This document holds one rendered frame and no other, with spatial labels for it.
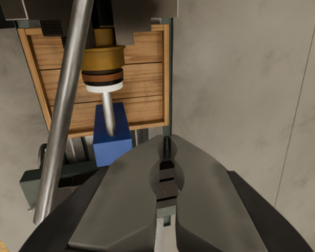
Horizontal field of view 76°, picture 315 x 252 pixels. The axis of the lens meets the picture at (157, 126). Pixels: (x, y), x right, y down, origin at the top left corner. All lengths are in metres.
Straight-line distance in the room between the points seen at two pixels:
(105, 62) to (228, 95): 1.57
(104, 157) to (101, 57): 0.20
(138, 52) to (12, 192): 1.76
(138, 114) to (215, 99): 1.22
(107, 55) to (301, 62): 2.00
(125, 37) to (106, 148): 0.22
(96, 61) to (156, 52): 0.28
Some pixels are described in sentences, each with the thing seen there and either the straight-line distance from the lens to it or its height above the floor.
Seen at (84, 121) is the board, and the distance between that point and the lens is 0.65.
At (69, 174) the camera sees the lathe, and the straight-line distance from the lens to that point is 0.72.
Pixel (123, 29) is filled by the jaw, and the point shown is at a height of 1.10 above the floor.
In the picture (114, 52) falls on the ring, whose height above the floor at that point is 1.11.
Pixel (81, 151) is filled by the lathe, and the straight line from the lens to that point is 0.74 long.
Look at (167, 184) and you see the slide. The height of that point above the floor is 0.97.
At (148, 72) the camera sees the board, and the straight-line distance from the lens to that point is 0.61.
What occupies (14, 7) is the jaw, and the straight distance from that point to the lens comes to 0.30.
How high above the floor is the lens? 1.47
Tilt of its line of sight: 60 degrees down
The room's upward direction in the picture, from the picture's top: 152 degrees clockwise
